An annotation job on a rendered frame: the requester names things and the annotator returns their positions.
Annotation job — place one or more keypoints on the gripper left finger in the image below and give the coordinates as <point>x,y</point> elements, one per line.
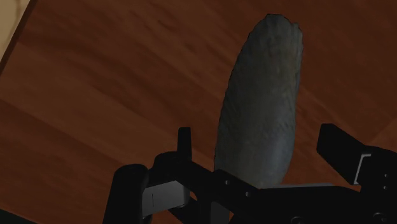
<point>167,173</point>

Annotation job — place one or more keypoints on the dark grey oblong object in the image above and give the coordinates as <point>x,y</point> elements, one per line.
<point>260,102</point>

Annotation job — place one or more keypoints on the brown wooden table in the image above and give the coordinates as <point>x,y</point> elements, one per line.
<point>108,93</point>

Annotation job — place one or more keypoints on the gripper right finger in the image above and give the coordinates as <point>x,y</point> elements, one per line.
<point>377,173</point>

